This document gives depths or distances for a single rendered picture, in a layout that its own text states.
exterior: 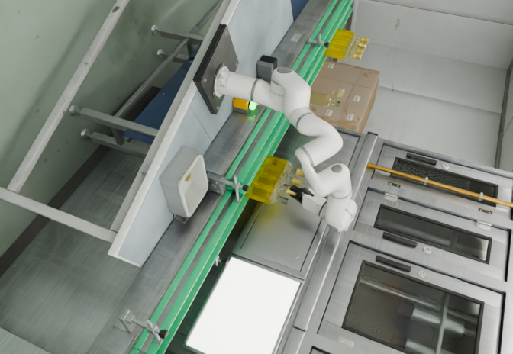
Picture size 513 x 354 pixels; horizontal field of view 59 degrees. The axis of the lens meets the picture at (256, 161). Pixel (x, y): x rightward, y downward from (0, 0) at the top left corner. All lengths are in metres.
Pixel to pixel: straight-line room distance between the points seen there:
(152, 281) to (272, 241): 0.56
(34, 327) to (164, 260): 0.60
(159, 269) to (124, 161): 0.84
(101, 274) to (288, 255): 0.80
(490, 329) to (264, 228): 0.98
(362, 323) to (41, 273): 1.37
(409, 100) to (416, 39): 1.31
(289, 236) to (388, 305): 0.49
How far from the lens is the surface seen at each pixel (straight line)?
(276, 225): 2.08
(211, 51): 1.79
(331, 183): 1.62
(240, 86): 1.82
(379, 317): 1.97
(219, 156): 1.97
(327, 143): 1.61
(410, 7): 8.05
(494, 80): 8.20
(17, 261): 2.32
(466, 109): 7.51
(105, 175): 2.45
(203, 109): 1.88
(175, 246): 1.85
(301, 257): 2.00
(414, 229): 2.21
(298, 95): 1.65
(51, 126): 2.05
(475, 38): 8.20
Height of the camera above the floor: 1.55
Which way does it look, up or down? 17 degrees down
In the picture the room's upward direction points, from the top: 107 degrees clockwise
